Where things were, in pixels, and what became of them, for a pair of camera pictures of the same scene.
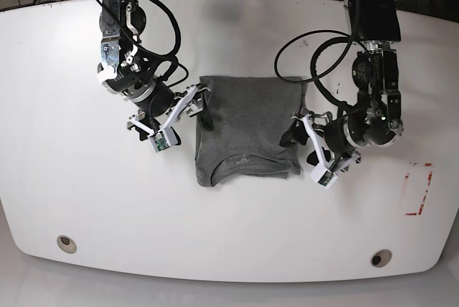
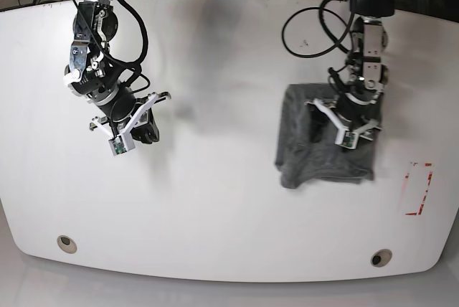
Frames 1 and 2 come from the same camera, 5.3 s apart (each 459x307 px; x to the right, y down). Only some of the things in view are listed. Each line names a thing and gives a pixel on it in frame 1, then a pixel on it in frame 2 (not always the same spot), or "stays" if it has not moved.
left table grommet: (67, 244) stays
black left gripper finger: (206, 116) to (147, 133)
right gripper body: (341, 161) to (364, 128)
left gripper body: (192, 108) to (124, 127)
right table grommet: (381, 257) stays
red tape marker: (429, 177) stays
